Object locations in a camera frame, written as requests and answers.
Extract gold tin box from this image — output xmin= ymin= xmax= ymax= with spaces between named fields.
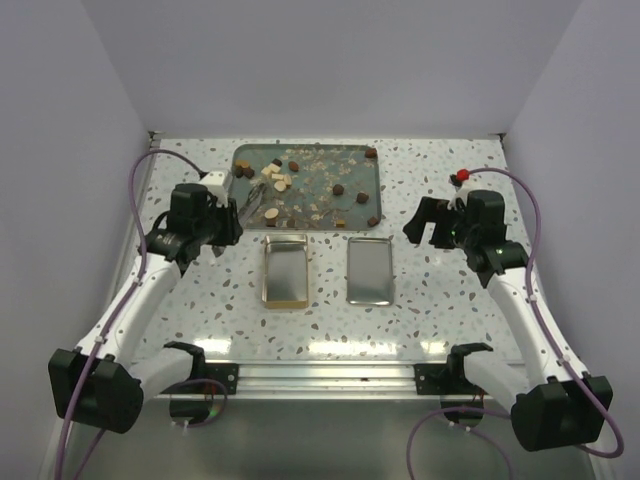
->
xmin=262 ymin=234 xmax=310 ymax=310

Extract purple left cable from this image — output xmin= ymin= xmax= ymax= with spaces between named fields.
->
xmin=52 ymin=149 xmax=211 ymax=480

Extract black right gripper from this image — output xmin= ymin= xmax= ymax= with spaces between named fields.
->
xmin=403 ymin=196 xmax=477 ymax=251

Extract metal tongs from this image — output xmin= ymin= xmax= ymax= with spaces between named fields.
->
xmin=209 ymin=182 xmax=271 ymax=266

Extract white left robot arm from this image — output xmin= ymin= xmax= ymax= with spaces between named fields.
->
xmin=48 ymin=182 xmax=243 ymax=433

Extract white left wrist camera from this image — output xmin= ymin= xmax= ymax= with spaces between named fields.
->
xmin=200 ymin=170 xmax=232 ymax=201

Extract blue floral serving tray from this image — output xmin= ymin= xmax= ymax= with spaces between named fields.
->
xmin=230 ymin=143 xmax=382 ymax=231

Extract purple cable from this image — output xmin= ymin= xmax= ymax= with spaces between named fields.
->
xmin=52 ymin=149 xmax=211 ymax=480
xmin=405 ymin=167 xmax=626 ymax=480

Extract aluminium front rail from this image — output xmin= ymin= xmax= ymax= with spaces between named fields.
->
xmin=154 ymin=360 xmax=526 ymax=401

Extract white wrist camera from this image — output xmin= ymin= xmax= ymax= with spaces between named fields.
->
xmin=448 ymin=169 xmax=482 ymax=210
xmin=200 ymin=170 xmax=232 ymax=201

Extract dark chocolate left pair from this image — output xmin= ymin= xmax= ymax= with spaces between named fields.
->
xmin=236 ymin=167 xmax=255 ymax=179

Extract white square chocolate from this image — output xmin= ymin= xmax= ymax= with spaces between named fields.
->
xmin=261 ymin=163 xmax=281 ymax=178

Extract beige round chocolate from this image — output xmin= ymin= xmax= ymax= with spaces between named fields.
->
xmin=264 ymin=208 xmax=279 ymax=220

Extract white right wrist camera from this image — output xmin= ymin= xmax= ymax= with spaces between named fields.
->
xmin=448 ymin=169 xmax=482 ymax=210

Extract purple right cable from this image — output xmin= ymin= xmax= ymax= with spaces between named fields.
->
xmin=405 ymin=167 xmax=626 ymax=480

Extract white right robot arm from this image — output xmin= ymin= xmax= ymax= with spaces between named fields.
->
xmin=403 ymin=190 xmax=613 ymax=452

